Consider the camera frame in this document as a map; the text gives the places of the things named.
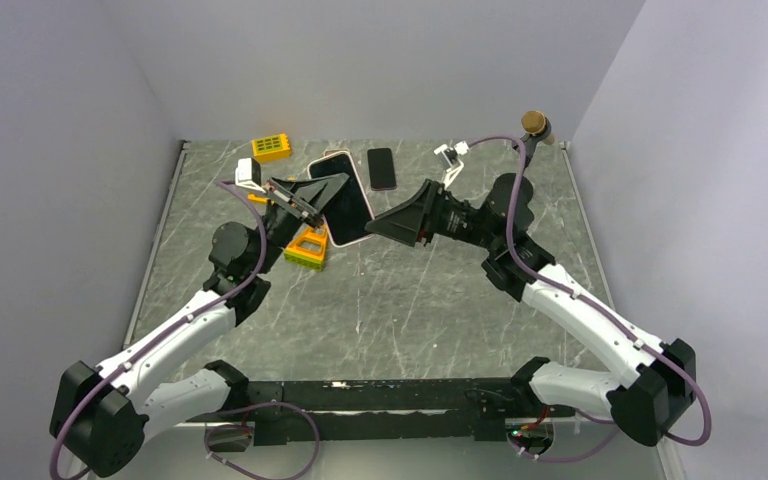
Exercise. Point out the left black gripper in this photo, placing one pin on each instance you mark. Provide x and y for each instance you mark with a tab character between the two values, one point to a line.
310	195

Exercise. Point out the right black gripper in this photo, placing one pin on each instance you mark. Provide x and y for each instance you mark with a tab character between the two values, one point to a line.
416	220

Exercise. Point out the black phone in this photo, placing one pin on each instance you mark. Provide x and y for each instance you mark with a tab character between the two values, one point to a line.
381	169

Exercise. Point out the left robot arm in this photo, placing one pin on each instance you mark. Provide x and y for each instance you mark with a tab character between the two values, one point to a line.
105	412

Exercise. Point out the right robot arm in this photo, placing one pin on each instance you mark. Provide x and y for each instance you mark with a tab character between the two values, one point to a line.
647	383

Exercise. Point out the orange green triangle block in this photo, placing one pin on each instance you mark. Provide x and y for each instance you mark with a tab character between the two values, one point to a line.
308	249

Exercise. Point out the yellow grid block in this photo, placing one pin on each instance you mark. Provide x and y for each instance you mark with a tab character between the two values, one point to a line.
271	148

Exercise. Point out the black microphone stand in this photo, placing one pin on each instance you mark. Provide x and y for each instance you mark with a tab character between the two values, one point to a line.
526	147

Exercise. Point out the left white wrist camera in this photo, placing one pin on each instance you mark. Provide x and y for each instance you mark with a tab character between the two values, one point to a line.
248	176

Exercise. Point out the black base frame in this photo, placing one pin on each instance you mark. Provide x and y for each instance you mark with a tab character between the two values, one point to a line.
283	411

